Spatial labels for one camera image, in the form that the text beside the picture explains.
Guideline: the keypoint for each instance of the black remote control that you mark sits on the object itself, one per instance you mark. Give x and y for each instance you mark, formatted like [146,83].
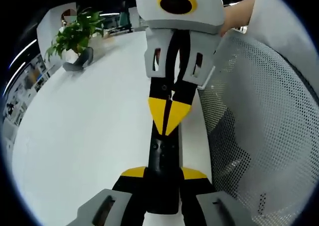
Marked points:
[162,158]

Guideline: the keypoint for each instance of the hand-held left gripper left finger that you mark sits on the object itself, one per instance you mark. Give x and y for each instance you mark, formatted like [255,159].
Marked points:
[117,201]

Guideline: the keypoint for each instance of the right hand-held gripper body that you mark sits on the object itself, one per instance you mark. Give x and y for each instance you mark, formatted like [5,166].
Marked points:
[149,11]

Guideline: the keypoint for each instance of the white mesh laundry basket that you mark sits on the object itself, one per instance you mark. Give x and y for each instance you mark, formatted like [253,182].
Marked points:
[261,111]

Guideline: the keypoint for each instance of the green potted plant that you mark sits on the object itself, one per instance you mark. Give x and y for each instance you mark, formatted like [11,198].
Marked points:
[74,34]

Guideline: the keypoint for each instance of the wall poster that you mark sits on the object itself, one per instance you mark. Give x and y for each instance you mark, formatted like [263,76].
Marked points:
[65,12]

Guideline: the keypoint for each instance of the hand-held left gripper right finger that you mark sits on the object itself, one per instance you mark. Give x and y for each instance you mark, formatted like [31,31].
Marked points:
[199,188]

